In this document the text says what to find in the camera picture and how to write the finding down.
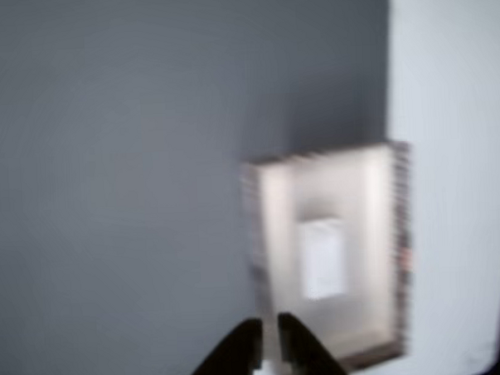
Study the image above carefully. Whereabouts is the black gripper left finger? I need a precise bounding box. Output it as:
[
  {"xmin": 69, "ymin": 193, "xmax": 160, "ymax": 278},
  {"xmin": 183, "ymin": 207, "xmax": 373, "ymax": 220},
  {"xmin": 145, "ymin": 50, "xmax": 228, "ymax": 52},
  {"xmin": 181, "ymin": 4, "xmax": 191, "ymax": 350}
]
[{"xmin": 180, "ymin": 317, "xmax": 267, "ymax": 375}]

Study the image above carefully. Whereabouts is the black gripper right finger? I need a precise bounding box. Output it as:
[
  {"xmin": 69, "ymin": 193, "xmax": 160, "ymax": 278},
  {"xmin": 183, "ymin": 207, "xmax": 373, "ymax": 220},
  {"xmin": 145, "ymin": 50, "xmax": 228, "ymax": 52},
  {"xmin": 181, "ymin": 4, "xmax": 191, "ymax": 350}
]
[{"xmin": 277, "ymin": 309, "xmax": 352, "ymax": 375}]

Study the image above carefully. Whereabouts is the white rectangular block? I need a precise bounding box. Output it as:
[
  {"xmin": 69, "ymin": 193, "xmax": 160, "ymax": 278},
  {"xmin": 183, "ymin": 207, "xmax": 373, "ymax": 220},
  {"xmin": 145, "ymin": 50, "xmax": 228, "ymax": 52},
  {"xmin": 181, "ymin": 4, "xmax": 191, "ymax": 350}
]
[{"xmin": 297, "ymin": 217, "xmax": 347, "ymax": 301}]

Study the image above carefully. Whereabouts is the patterned cardboard box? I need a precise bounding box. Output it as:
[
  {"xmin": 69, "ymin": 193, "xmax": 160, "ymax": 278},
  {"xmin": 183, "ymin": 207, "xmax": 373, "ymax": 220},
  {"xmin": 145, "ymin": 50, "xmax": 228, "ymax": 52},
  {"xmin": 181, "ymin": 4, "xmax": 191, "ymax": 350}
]
[{"xmin": 238, "ymin": 141, "xmax": 420, "ymax": 375}]

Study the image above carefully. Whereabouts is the grey desk mat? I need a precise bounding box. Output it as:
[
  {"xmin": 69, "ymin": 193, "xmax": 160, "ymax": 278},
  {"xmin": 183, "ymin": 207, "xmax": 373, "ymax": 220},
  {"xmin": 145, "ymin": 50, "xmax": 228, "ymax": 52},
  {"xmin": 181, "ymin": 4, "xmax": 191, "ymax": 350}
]
[{"xmin": 0, "ymin": 0, "xmax": 409, "ymax": 375}]

